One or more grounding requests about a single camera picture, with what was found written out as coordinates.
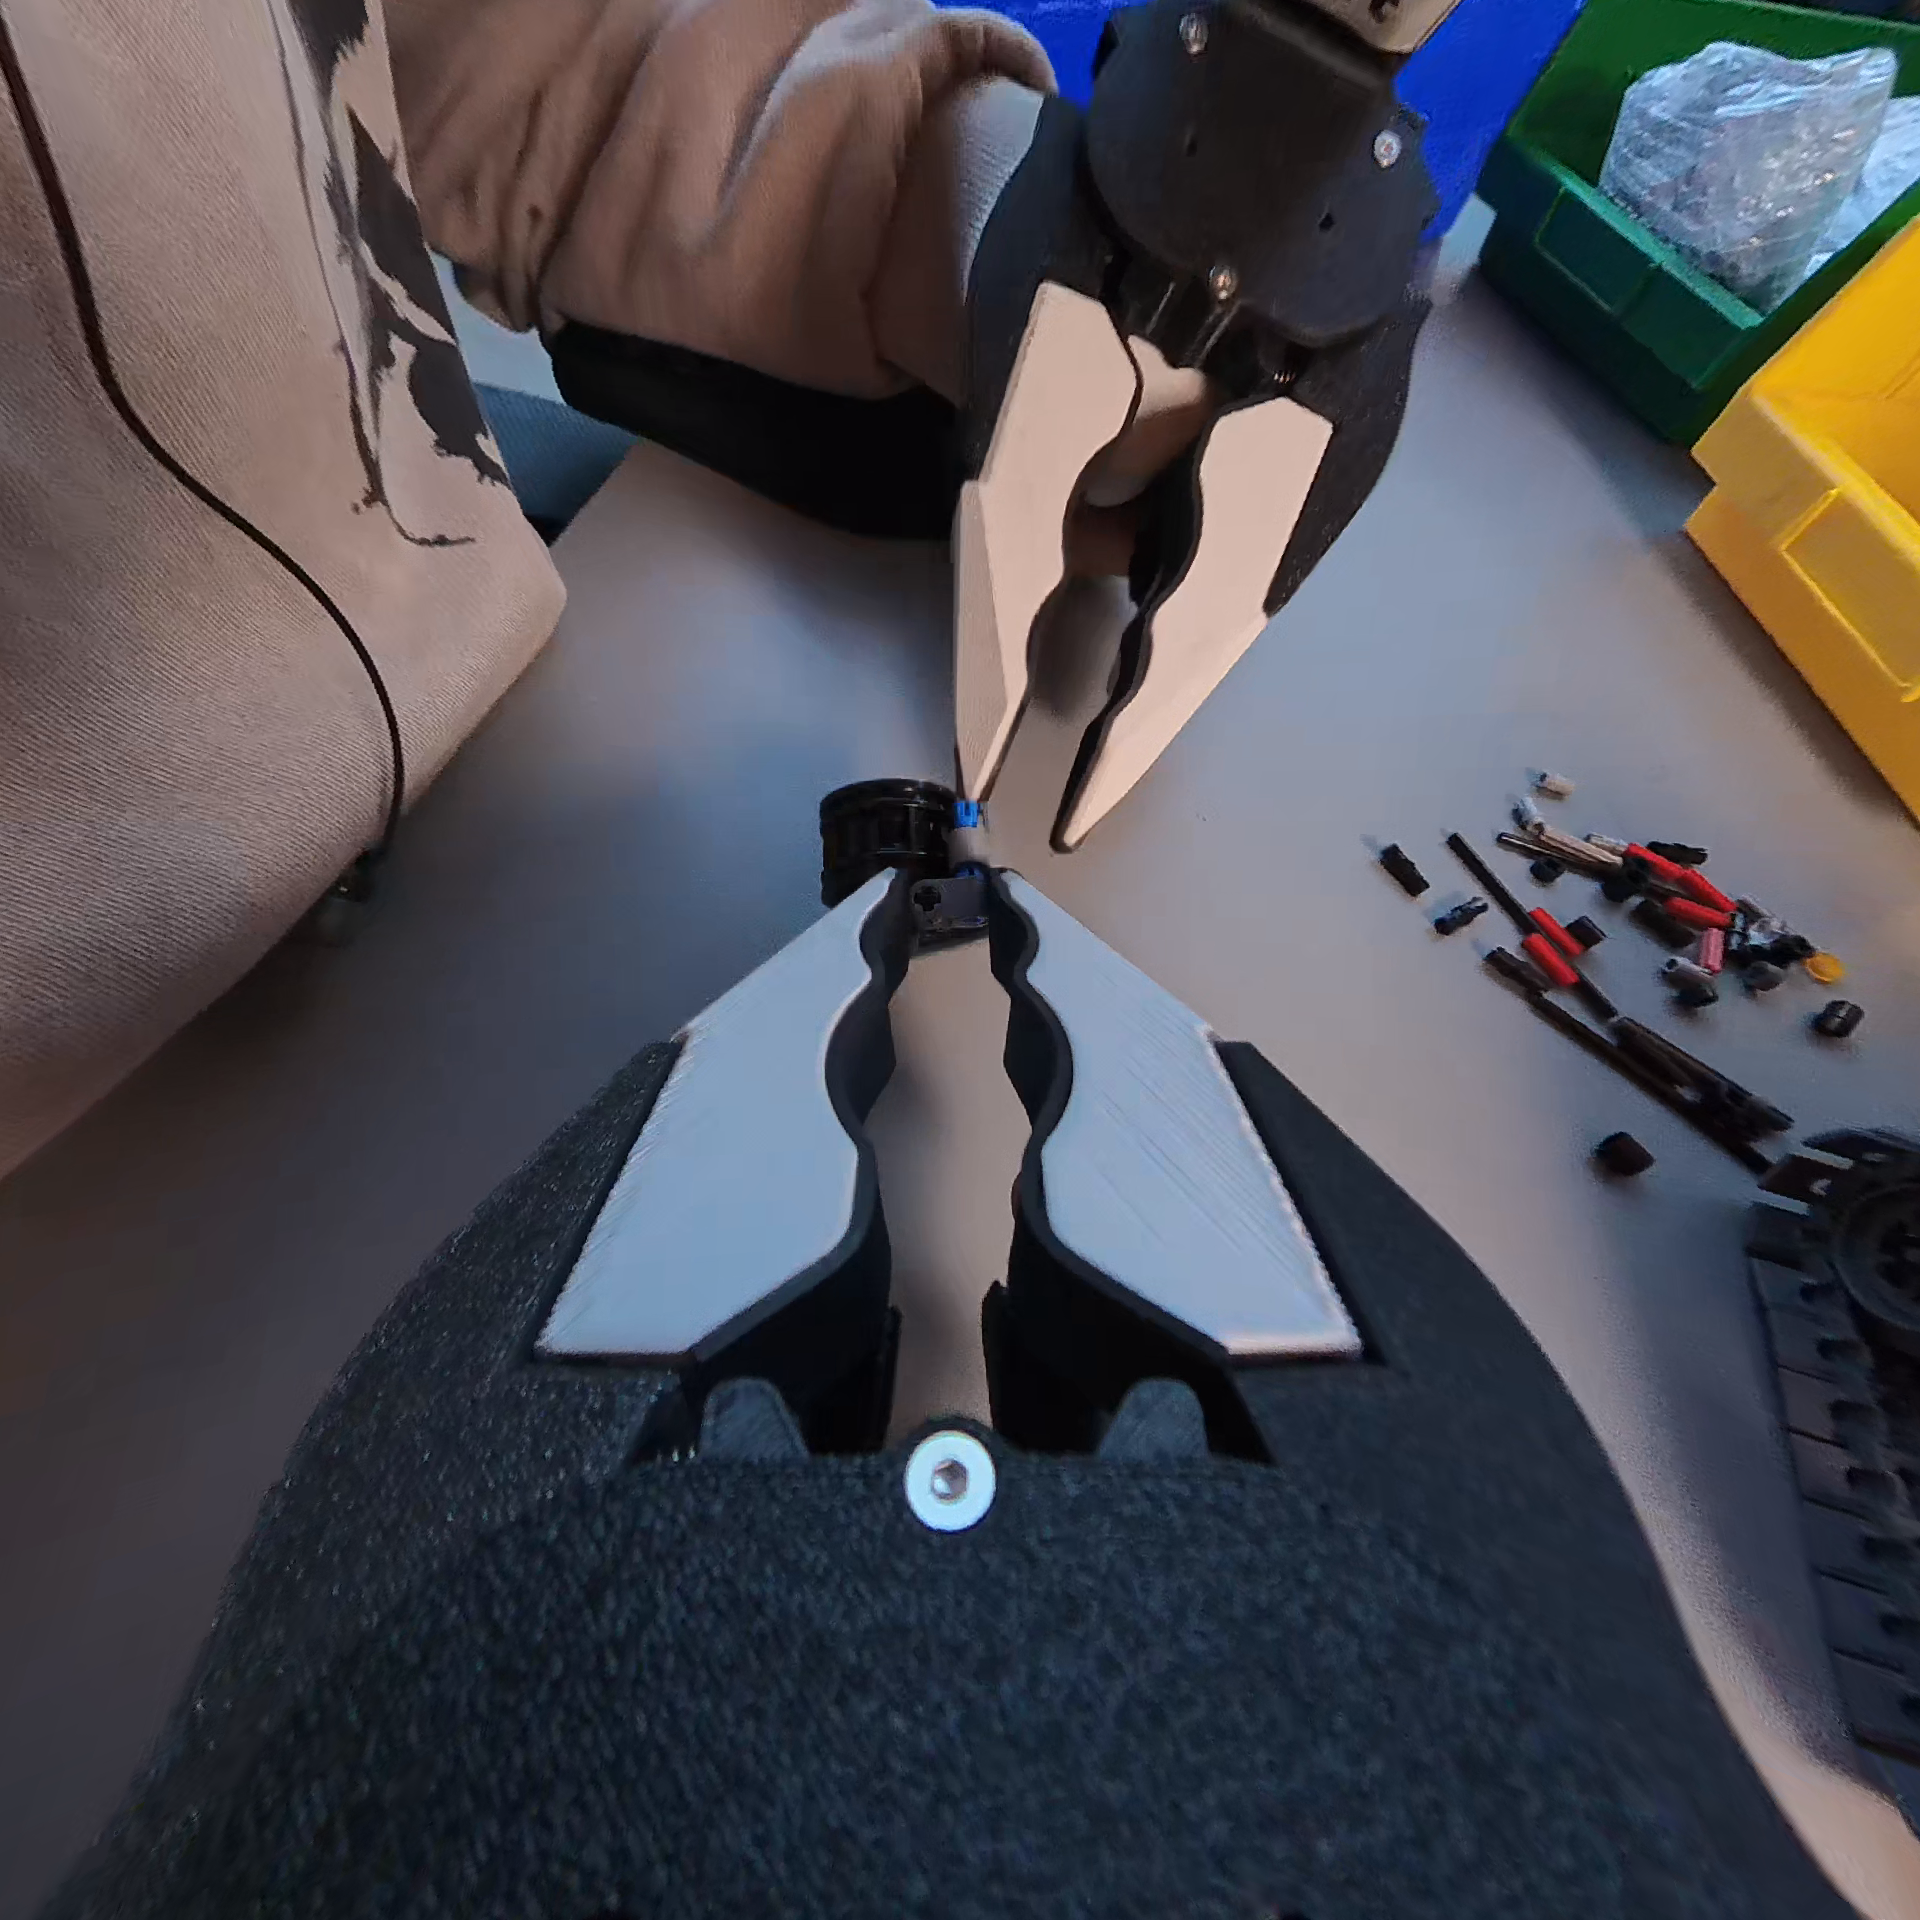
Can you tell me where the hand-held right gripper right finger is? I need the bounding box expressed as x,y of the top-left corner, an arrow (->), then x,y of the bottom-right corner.
983,865 -> 1364,1454

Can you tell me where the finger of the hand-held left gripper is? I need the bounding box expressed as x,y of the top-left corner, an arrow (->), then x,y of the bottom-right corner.
948,280 -> 1149,803
1047,397 -> 1338,855

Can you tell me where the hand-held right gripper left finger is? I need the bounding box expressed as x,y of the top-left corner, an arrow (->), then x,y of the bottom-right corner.
534,865 -> 910,1449

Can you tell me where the black toy wheel assembly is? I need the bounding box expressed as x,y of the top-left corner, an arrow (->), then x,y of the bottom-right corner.
816,776 -> 993,950

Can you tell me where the person's left forearm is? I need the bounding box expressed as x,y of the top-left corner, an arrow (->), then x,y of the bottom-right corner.
381,0 -> 1068,541

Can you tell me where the grey desk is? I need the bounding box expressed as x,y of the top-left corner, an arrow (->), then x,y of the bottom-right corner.
0,194 -> 1920,1920

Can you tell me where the blue storage bin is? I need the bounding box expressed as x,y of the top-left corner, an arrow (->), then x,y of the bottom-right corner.
930,0 -> 1588,241

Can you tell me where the green storage bin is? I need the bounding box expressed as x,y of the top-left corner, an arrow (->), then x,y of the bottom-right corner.
1476,0 -> 1920,448

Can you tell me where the pile of small toy parts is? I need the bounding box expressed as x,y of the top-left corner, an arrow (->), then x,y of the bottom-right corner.
1367,767 -> 1869,1178

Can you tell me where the clear bag of parts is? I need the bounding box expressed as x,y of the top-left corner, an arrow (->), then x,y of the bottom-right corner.
1597,40 -> 1920,318

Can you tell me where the yellow storage bin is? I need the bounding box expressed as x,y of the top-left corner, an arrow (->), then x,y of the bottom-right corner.
1681,217 -> 1920,826

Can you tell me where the yellow tracked toy vehicle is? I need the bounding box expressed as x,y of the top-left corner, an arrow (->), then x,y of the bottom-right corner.
1745,1126 -> 1920,1794

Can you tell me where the person's beige printed hoodie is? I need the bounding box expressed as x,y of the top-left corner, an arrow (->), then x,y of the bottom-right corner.
0,0 -> 569,1186

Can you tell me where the thin black cable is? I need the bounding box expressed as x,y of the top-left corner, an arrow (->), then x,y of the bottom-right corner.
0,15 -> 409,902

